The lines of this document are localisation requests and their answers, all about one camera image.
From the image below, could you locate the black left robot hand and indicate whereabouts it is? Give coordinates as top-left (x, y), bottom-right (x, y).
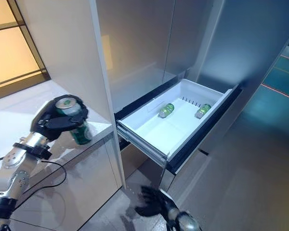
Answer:
top-left (30, 95), bottom-right (90, 142)

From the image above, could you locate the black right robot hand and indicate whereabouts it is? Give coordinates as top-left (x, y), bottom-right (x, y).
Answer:
top-left (134, 184), bottom-right (182, 224)

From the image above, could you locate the green drink can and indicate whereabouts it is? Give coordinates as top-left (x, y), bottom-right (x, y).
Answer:
top-left (194, 103), bottom-right (212, 119)
top-left (54, 96), bottom-right (93, 146)
top-left (158, 103), bottom-right (175, 118)

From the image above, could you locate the fridge drawer with white bin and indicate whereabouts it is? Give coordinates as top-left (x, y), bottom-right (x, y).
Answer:
top-left (114, 78), bottom-right (243, 193)

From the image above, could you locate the stainless steel fridge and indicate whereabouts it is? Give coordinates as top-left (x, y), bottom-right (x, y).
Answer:
top-left (96, 0), bottom-right (228, 193)

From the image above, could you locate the white counter cabinet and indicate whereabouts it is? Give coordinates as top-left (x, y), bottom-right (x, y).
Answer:
top-left (0, 80), bottom-right (124, 231)

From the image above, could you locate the white tall partition panel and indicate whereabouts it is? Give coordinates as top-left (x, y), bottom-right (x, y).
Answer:
top-left (15, 0), bottom-right (127, 191)

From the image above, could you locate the black framed window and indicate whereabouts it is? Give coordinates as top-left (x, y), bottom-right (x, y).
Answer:
top-left (0, 0), bottom-right (51, 96)

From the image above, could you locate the grey tall side panel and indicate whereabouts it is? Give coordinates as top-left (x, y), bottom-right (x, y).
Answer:
top-left (190, 0), bottom-right (289, 84)

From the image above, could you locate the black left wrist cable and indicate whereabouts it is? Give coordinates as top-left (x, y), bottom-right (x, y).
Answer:
top-left (0, 156), bottom-right (67, 210)

